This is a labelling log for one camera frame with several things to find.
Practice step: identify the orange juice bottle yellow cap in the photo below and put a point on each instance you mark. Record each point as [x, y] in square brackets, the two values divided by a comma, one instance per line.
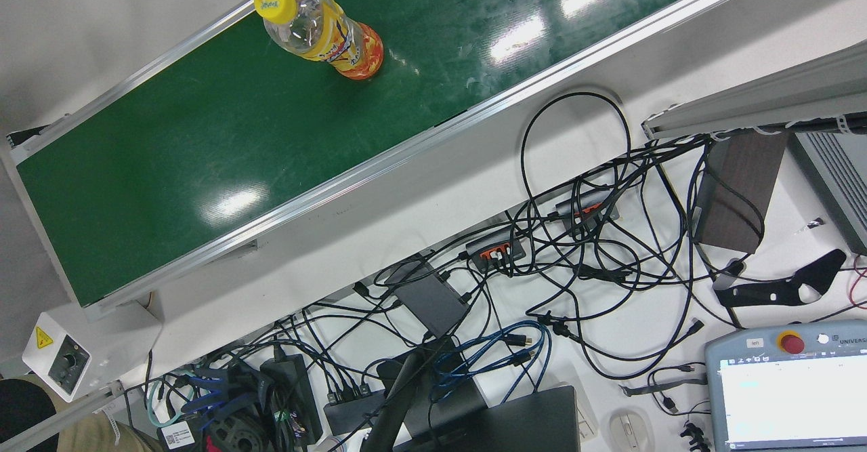
[325, 32]

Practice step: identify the black power adapter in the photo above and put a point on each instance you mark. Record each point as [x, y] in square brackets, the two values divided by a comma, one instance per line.
[291, 398]

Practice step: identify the aluminium profile post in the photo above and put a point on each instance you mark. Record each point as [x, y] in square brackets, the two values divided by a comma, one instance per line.
[765, 96]

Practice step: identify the black hub orange ports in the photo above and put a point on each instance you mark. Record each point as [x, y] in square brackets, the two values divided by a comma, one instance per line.
[494, 249]
[586, 211]

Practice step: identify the green conveyor belt aluminium frame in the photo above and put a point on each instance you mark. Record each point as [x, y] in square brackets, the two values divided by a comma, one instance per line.
[203, 133]

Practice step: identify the black rectangular dock box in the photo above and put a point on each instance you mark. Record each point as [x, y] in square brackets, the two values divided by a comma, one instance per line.
[430, 299]

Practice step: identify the white keyboard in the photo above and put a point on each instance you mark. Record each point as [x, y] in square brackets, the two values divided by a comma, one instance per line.
[588, 425]

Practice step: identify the flat black metal bracket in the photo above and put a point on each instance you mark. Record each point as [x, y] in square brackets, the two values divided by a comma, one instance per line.
[772, 295]

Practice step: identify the black finned power supply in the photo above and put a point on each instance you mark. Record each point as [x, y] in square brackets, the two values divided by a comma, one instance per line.
[836, 181]

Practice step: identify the black multiport hub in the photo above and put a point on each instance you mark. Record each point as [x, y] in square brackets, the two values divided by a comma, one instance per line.
[352, 411]

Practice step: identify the person in black shirt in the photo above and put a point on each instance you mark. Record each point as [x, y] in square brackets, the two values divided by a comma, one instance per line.
[20, 411]

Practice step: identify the grey blue teach pendant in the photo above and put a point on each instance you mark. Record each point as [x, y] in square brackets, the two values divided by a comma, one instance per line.
[786, 398]

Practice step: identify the black computer monitor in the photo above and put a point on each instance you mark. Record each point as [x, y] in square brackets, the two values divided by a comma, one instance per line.
[515, 425]

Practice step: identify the white computer mouse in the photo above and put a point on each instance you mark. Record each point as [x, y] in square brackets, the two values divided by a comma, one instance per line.
[631, 430]

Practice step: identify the white conveyor speed controller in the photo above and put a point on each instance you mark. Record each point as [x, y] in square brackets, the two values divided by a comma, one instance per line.
[61, 360]

